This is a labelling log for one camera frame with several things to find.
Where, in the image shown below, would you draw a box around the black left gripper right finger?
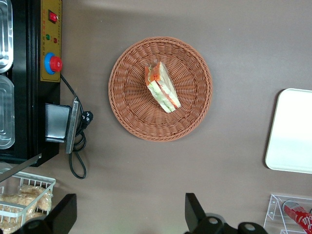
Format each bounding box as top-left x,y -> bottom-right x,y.
184,193 -> 227,234

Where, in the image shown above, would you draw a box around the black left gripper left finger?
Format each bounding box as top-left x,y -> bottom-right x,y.
14,194 -> 78,234

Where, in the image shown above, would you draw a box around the triangle sandwich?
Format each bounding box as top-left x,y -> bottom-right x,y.
144,61 -> 182,114

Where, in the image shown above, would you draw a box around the round brown wicker basket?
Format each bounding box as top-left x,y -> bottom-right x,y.
108,36 -> 213,142

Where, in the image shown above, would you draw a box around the cream plastic tray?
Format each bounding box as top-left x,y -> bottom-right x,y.
265,88 -> 312,174

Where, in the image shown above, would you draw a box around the clear bag fried snacks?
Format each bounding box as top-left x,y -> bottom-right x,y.
18,184 -> 53,213
0,194 -> 47,234

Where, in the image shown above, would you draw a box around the clear acrylic bottle rack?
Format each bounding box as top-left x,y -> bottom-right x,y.
263,194 -> 312,234

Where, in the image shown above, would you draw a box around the black power plug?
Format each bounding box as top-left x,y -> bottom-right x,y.
81,111 -> 95,129

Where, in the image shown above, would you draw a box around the red cola bottle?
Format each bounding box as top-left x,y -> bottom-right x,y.
282,199 -> 312,234

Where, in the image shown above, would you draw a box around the aluminium foil container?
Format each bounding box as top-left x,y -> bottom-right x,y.
0,75 -> 16,150
0,0 -> 14,74

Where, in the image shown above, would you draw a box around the black fryer machine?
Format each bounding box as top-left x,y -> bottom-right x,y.
0,0 -> 80,183

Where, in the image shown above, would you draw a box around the white wire rack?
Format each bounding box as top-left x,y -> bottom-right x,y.
0,170 -> 57,234

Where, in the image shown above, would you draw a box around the black power cable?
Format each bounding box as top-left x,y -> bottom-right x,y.
59,73 -> 88,180

